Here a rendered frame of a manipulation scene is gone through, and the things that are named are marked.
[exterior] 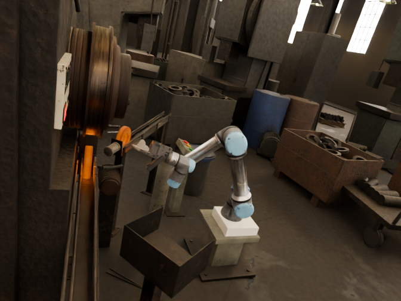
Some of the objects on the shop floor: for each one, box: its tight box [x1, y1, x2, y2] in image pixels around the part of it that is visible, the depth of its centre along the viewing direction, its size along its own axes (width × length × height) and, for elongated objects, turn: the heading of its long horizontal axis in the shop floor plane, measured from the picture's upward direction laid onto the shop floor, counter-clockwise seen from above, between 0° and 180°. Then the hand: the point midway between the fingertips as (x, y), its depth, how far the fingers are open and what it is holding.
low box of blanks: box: [272, 128, 384, 207], centre depth 353 cm, size 93×73×66 cm
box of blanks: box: [143, 80, 237, 152], centre depth 408 cm, size 103×83×77 cm
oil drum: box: [242, 88, 291, 149], centre depth 473 cm, size 59×59×89 cm
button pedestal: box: [164, 138, 194, 217], centre depth 238 cm, size 16×24×62 cm, turn 168°
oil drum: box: [279, 95, 320, 137], centre depth 490 cm, size 59×59×89 cm
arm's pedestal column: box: [184, 229, 256, 282], centre depth 202 cm, size 40×40×26 cm
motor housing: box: [98, 163, 121, 248], centre depth 187 cm, size 13×22×54 cm, turn 168°
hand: (133, 147), depth 153 cm, fingers closed
